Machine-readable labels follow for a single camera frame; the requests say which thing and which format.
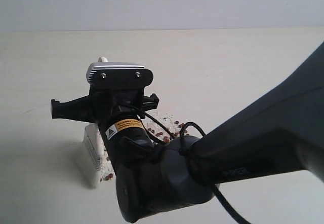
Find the black camera cable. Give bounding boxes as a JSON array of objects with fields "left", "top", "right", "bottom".
[{"left": 118, "top": 103, "right": 251, "bottom": 224}]

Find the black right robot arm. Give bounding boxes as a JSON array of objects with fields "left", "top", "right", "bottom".
[{"left": 51, "top": 46, "right": 323, "bottom": 223}]

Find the brown beans and rice pile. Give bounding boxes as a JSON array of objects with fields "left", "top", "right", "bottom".
[{"left": 99, "top": 110, "right": 184, "bottom": 182}]

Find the white paint brush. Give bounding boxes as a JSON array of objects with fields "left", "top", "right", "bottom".
[{"left": 80, "top": 56, "right": 110, "bottom": 189}]

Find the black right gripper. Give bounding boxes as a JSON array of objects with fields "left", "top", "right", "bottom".
[{"left": 51, "top": 89, "right": 159, "bottom": 126}]

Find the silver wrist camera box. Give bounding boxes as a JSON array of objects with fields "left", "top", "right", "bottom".
[{"left": 86, "top": 62, "right": 153, "bottom": 90}]

